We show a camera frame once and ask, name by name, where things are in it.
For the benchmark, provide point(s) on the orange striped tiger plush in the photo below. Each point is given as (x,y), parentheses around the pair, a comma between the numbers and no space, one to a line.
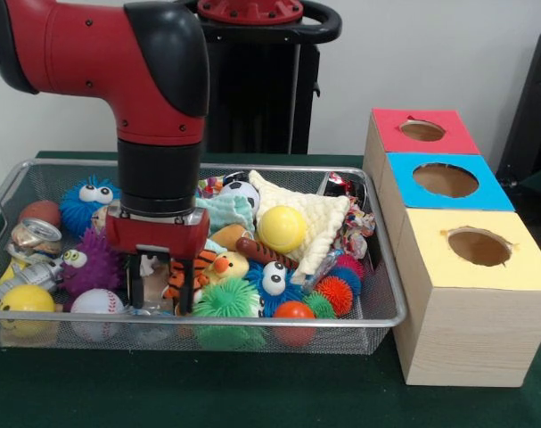
(203,263)

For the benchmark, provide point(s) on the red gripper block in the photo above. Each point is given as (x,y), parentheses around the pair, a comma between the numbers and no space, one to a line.
(156,238)

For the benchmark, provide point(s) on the purple spiky toy with eyes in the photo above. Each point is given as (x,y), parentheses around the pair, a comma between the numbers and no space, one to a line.
(96,272)

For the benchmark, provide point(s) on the blue spiky toy with eyes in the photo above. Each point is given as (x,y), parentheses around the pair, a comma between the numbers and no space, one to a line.
(74,209)

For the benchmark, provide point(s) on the green spiky ball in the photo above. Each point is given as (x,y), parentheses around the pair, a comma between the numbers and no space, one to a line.
(226,298)

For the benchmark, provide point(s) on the light teal muslin cloth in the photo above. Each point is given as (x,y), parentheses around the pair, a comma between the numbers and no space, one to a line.
(227,211)

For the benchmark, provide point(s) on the crushed clear bottle blue label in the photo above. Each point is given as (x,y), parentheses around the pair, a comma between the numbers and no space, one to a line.
(158,311)

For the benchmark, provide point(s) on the white baseball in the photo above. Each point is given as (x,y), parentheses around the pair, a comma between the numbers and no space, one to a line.
(97,304)

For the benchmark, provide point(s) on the wooden box with three holes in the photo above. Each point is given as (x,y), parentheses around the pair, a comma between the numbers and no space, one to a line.
(466,339)

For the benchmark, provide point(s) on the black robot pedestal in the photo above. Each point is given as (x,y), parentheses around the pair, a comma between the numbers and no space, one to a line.
(261,98)

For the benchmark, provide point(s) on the yellow smiley ball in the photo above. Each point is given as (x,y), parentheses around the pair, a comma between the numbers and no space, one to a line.
(26,299)

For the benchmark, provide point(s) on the cream muslin cloth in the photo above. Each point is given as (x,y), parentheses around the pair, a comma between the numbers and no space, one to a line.
(314,209)

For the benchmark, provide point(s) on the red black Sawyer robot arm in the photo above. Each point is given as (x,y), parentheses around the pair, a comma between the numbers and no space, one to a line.
(96,49)

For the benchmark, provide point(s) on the shallow metal mesh bin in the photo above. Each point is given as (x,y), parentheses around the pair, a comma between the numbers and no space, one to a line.
(363,339)

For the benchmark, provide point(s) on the black chair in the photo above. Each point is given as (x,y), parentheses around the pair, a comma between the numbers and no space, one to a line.
(533,102)

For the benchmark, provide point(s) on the yellow tennis ball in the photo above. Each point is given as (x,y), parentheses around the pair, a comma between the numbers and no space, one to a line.
(281,227)

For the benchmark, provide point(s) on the orange red ball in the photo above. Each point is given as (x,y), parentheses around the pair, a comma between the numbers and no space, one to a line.
(293,310)

